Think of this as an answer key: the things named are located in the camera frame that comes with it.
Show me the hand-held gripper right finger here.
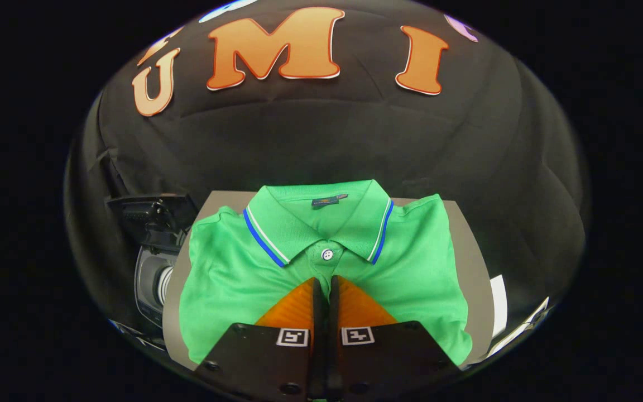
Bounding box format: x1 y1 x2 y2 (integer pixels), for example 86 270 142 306
330 275 463 402

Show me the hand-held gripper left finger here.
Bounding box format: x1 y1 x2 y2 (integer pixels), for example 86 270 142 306
193 277 323 402

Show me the green polo shirt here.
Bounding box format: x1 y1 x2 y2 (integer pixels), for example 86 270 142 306
178 179 474 372

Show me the dark grey washing machine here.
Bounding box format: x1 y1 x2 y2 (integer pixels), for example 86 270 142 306
132 246 191 336

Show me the dark transparent washing machine lid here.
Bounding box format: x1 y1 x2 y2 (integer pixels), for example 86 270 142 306
107 193 199 252

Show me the white board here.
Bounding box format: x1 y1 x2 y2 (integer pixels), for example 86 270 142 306
489 274 509 338

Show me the white panel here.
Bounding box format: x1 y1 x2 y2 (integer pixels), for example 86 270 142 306
483 296 551 358

